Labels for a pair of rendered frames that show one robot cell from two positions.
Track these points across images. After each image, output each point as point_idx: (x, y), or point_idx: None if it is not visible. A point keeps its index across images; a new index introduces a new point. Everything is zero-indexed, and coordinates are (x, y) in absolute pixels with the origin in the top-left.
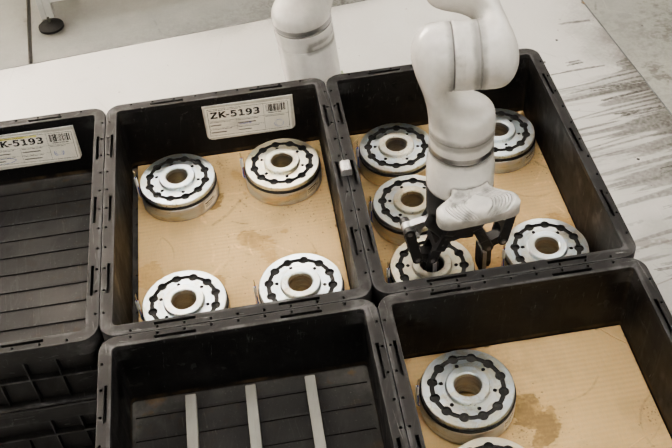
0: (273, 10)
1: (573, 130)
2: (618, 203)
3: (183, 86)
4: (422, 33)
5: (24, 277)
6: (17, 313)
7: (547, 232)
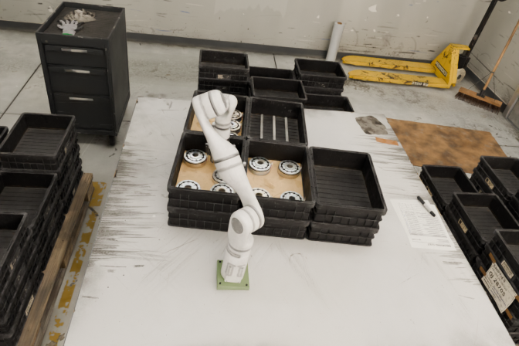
0: (252, 239)
1: (175, 159)
2: (144, 207)
3: (290, 307)
4: (235, 97)
5: (334, 192)
6: (333, 184)
7: (193, 157)
